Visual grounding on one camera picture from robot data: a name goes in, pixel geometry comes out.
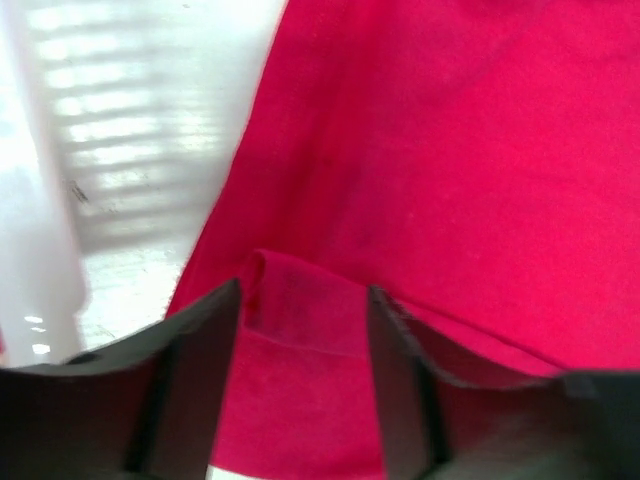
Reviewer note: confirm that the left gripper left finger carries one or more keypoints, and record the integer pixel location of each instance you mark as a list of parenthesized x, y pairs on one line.
[(145, 407)]

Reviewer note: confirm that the red t shirt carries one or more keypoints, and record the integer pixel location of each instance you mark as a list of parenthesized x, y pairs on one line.
[(478, 160)]

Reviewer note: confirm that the white plastic basket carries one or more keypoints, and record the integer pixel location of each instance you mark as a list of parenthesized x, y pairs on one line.
[(119, 121)]

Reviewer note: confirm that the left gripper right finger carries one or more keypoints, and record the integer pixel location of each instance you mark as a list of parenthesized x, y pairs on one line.
[(445, 412)]

